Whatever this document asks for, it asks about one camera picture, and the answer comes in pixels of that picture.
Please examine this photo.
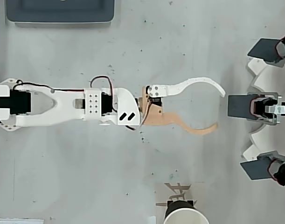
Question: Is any black servo with grey bracket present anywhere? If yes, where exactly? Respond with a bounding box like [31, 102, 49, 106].
[274, 31, 285, 68]
[258, 150, 285, 187]
[248, 92, 285, 124]

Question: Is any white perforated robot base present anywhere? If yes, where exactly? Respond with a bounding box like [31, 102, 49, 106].
[0, 78, 23, 133]

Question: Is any dark grey flat plate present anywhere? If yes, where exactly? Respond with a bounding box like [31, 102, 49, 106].
[240, 158, 273, 182]
[247, 38, 282, 63]
[227, 94, 255, 119]

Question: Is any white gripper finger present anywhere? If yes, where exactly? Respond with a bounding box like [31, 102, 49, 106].
[148, 77, 226, 98]

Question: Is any white gear-shaped wheel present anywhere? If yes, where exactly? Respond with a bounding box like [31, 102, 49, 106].
[240, 58, 285, 164]

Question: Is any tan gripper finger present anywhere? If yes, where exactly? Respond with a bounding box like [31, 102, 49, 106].
[165, 112, 219, 135]

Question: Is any looped red black cable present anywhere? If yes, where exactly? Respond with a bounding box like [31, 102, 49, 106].
[90, 75, 119, 113]

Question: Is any tan gripper body with servo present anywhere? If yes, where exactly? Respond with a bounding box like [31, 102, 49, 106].
[138, 85, 167, 126]

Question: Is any long red black cable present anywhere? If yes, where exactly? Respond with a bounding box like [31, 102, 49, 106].
[13, 83, 85, 92]

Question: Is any grey plastic tray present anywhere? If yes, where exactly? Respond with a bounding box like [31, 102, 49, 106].
[4, 0, 115, 24]

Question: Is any printed paper mat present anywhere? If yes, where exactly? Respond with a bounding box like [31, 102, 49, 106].
[155, 181, 206, 224]

